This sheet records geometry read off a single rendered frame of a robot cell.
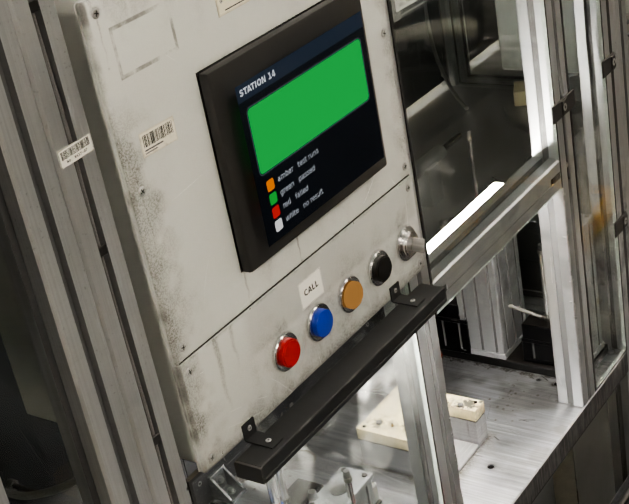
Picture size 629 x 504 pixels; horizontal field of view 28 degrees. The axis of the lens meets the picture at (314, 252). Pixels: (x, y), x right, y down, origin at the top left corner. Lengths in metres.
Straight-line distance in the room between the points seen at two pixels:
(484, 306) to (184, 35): 1.09
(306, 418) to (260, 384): 0.06
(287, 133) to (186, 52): 0.14
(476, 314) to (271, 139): 0.98
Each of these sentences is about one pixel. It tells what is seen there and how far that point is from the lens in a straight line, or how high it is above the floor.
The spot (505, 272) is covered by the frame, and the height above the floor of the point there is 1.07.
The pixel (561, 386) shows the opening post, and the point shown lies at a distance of 2.01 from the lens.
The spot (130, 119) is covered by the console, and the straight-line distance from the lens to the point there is 1.06.
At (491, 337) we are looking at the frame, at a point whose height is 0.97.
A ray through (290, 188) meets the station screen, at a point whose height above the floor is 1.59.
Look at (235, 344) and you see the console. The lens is 1.20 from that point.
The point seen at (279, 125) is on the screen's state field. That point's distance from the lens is 1.18.
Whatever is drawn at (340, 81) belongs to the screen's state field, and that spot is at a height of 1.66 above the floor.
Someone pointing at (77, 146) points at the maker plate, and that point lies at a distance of 1.03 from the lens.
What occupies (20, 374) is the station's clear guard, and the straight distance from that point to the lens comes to 1.05.
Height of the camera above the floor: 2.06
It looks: 26 degrees down
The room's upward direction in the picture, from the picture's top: 11 degrees counter-clockwise
